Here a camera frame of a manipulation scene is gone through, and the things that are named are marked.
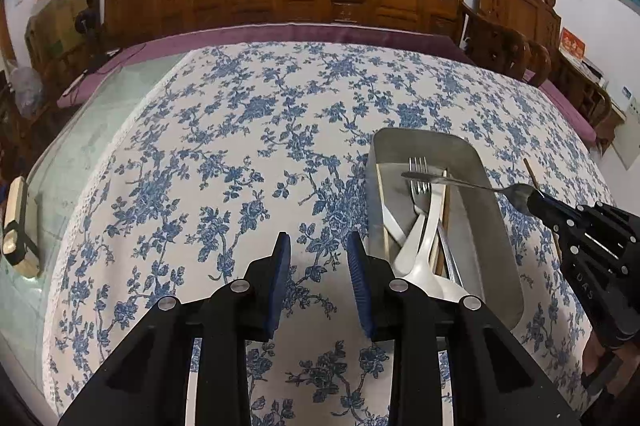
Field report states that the wooden side table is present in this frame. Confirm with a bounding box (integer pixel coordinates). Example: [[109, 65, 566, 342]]
[[555, 50, 626, 151]]

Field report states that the purple armchair cushion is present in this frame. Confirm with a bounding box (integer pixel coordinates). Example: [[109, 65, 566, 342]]
[[522, 76, 598, 144]]

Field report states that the blue floral tablecloth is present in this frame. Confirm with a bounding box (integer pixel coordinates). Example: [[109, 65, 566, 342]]
[[42, 43, 618, 426]]

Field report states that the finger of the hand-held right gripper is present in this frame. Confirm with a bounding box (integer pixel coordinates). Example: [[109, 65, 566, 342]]
[[526, 190, 601, 237], [550, 218, 608, 347]]

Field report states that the wooden block with black band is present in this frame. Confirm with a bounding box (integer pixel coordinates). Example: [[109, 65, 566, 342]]
[[2, 176, 42, 277]]

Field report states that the person's right hand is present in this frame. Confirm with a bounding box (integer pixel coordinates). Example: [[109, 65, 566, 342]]
[[581, 335, 610, 381]]

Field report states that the rectangular steel tray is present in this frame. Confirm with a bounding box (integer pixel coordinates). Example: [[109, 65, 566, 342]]
[[366, 128, 525, 329]]

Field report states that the long purple sofa cushion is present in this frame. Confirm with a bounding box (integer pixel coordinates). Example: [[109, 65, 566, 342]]
[[57, 23, 476, 107]]

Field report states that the white plastic fork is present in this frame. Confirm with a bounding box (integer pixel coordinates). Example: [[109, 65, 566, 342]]
[[392, 157, 432, 277]]

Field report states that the small black fan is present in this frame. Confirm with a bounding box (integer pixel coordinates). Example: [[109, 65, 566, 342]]
[[74, 10, 102, 37]]

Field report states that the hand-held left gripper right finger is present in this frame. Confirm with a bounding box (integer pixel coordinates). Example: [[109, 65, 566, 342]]
[[346, 232, 581, 426]]

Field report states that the steel fork with patterned handle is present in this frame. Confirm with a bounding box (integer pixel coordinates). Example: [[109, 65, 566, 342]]
[[436, 223, 466, 287]]

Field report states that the white board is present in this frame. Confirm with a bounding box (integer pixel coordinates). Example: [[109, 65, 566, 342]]
[[611, 103, 640, 169]]

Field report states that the large cardboard box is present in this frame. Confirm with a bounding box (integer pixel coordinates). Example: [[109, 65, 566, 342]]
[[25, 0, 101, 66]]

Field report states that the clear plastic bag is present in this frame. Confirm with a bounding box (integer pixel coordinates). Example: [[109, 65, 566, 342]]
[[10, 66, 43, 117]]

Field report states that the red box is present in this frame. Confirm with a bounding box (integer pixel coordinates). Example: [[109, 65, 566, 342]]
[[559, 27, 587, 59]]

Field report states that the plain steel spoon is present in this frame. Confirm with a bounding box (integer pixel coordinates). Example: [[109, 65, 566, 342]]
[[401, 171, 543, 213]]

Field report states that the brown wooden chopstick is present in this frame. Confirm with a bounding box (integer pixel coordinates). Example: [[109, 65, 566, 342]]
[[436, 168, 449, 277], [522, 157, 563, 263]]

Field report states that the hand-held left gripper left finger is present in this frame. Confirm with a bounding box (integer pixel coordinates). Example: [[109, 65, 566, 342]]
[[57, 232, 292, 426]]

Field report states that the carved wooden armchair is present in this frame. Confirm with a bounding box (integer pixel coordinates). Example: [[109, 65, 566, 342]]
[[460, 0, 563, 86]]

